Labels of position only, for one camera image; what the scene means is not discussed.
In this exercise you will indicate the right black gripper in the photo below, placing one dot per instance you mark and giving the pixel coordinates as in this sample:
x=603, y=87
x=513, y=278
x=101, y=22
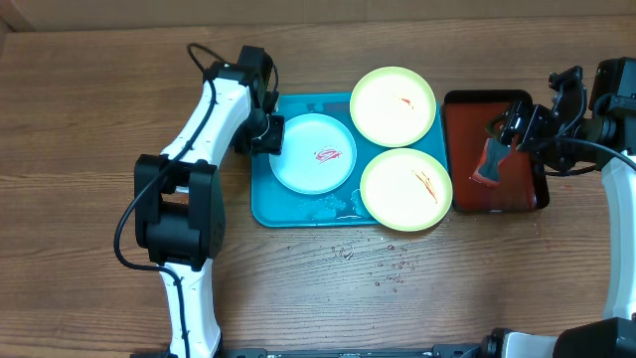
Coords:
x=515, y=125

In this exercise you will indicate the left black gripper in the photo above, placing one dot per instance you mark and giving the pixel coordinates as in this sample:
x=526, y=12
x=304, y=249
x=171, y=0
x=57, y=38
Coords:
x=273, y=144

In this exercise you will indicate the orange black sponge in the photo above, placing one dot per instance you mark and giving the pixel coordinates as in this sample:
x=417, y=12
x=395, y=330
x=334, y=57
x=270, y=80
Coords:
x=493, y=155

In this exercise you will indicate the light blue plate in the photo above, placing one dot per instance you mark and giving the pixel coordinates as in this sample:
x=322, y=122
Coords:
x=318, y=154

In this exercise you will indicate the yellow-green plate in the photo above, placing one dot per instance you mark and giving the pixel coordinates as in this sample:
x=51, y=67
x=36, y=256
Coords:
x=406, y=190
x=393, y=106

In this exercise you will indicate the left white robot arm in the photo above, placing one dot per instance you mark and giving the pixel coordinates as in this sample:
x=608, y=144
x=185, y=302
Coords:
x=178, y=207

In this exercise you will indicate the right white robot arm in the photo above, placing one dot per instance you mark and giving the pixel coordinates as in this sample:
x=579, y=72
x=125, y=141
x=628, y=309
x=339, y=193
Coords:
x=596, y=127

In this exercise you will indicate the black red lacquer tray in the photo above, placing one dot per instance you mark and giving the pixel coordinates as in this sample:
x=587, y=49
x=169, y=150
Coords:
x=465, y=114

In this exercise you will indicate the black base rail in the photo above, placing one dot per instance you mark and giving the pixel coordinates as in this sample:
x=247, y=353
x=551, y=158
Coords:
x=348, y=354

